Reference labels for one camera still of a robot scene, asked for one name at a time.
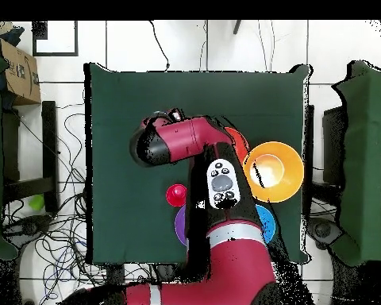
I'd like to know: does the dark green tablecloth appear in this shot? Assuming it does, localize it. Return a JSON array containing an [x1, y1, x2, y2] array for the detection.
[[83, 62, 313, 265]]

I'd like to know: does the red cup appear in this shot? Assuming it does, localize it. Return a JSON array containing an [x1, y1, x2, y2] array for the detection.
[[165, 183, 188, 208]]

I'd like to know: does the orange bowl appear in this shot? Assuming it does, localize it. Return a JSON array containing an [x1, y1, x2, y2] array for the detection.
[[224, 126, 251, 163]]

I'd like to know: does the dark grey caster foot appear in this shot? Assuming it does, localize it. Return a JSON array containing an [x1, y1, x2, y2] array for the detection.
[[2, 215, 52, 247], [307, 217, 342, 250]]

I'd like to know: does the large yellow bowl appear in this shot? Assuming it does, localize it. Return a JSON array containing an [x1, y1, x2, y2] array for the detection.
[[242, 141, 305, 203]]

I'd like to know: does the purple bowl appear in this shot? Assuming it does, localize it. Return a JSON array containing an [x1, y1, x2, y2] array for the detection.
[[174, 205, 187, 247]]

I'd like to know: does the light green plastic cup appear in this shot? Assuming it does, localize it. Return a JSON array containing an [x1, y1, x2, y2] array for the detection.
[[28, 194, 45, 211]]

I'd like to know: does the black box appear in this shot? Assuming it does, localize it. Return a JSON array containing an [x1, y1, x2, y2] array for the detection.
[[321, 106, 348, 185]]

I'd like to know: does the grey square frame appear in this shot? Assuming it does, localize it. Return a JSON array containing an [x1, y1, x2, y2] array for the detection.
[[32, 20, 79, 57]]

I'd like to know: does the black metal frame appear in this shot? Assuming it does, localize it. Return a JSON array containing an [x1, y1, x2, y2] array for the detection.
[[2, 100, 59, 204]]

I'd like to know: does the cardboard box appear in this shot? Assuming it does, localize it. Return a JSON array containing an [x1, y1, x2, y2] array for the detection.
[[0, 37, 41, 106]]

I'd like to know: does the large blue bowl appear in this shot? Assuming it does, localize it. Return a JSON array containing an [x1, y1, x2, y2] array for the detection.
[[255, 203, 277, 245]]

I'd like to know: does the black cable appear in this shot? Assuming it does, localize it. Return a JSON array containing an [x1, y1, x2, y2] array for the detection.
[[148, 20, 171, 71]]

